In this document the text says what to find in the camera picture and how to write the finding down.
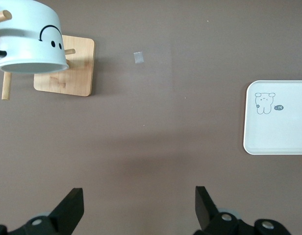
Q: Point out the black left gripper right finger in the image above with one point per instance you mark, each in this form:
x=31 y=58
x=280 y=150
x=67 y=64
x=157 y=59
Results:
x=205 y=210

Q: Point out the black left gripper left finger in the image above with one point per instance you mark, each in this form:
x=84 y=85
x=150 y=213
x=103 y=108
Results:
x=70 y=210

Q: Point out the white smiley face mug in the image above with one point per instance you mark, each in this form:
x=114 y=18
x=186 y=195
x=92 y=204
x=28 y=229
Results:
x=26 y=36

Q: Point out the white tray with bunny print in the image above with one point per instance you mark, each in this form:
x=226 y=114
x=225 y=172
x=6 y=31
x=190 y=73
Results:
x=278 y=132

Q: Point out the wooden mug stand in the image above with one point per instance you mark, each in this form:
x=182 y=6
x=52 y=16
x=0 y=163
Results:
x=77 y=73

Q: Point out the small grey tape piece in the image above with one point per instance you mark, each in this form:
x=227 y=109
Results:
x=138 y=58

